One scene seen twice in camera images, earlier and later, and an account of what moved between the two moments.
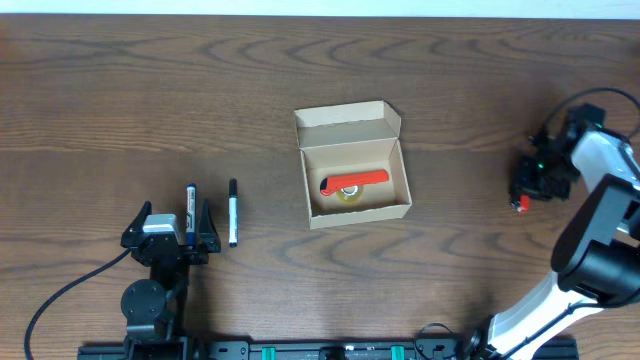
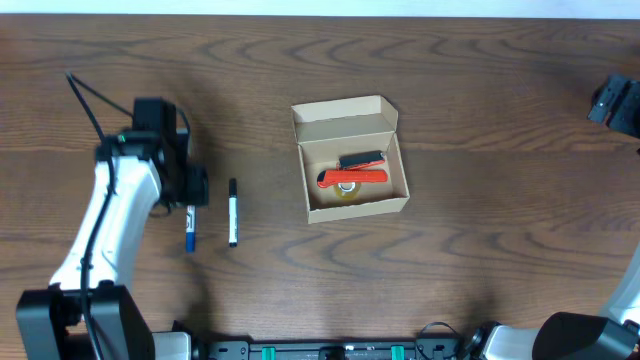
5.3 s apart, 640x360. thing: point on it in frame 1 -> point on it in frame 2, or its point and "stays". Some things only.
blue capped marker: (191, 191) stays
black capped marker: (233, 213) stays
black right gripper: (542, 181) -> (605, 100)
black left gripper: (177, 251) -> (196, 186)
